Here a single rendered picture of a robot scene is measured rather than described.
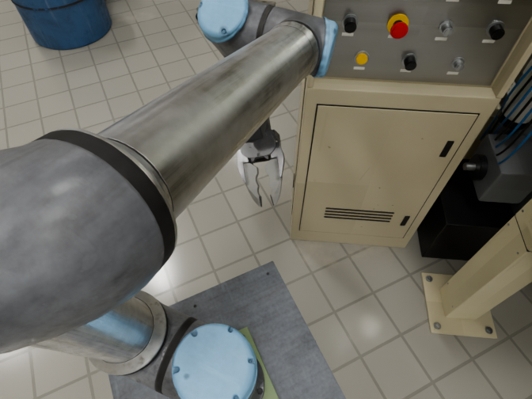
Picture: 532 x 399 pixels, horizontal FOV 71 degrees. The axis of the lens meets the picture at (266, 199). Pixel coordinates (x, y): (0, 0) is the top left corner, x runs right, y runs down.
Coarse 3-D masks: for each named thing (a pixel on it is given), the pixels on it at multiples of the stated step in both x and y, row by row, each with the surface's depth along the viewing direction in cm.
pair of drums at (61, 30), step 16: (16, 0) 245; (32, 0) 240; (48, 0) 241; (64, 0) 245; (80, 0) 251; (96, 0) 263; (32, 16) 250; (48, 16) 249; (64, 16) 251; (80, 16) 257; (96, 16) 267; (32, 32) 264; (48, 32) 259; (64, 32) 260; (80, 32) 264; (96, 32) 272; (64, 48) 268
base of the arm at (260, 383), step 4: (256, 360) 89; (260, 368) 88; (260, 372) 87; (260, 376) 86; (256, 380) 83; (260, 380) 85; (256, 384) 83; (260, 384) 85; (256, 388) 85; (260, 388) 87; (256, 392) 83; (260, 392) 87; (256, 396) 83; (260, 396) 86
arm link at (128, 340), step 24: (120, 312) 53; (144, 312) 64; (168, 312) 74; (72, 336) 44; (96, 336) 49; (120, 336) 55; (144, 336) 64; (168, 336) 70; (96, 360) 65; (120, 360) 63; (144, 360) 66; (144, 384) 71
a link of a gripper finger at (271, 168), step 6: (270, 162) 74; (276, 162) 74; (270, 168) 74; (276, 168) 74; (270, 174) 74; (276, 174) 74; (270, 180) 74; (276, 180) 74; (282, 180) 75; (270, 186) 74; (276, 186) 74; (276, 192) 74; (276, 198) 75
